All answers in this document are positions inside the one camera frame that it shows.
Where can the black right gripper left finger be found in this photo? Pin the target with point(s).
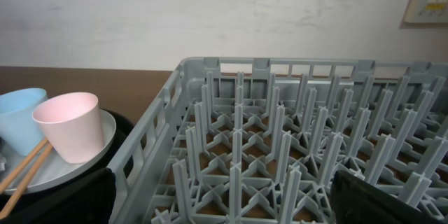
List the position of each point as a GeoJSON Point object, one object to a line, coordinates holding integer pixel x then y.
{"type": "Point", "coordinates": [88, 200]}

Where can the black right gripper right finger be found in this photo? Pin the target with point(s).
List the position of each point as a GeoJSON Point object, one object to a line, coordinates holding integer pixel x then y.
{"type": "Point", "coordinates": [357, 202]}

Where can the wooden chopstick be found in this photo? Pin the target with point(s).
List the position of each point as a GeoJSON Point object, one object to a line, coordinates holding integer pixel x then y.
{"type": "Point", "coordinates": [21, 166]}
{"type": "Point", "coordinates": [42, 155]}

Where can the pink cup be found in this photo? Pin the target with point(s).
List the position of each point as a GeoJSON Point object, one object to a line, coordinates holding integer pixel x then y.
{"type": "Point", "coordinates": [72, 124]}

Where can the light blue cup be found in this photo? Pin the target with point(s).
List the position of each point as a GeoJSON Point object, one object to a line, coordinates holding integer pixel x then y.
{"type": "Point", "coordinates": [18, 128]}

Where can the grey dishwasher rack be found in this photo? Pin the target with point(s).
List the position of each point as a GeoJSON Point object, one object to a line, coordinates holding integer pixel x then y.
{"type": "Point", "coordinates": [259, 140]}

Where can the round black serving tray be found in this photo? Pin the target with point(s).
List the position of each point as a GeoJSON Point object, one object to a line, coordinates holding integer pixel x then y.
{"type": "Point", "coordinates": [124, 127]}

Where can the wall control panel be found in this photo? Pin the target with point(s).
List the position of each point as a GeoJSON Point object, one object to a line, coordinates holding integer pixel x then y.
{"type": "Point", "coordinates": [426, 12]}

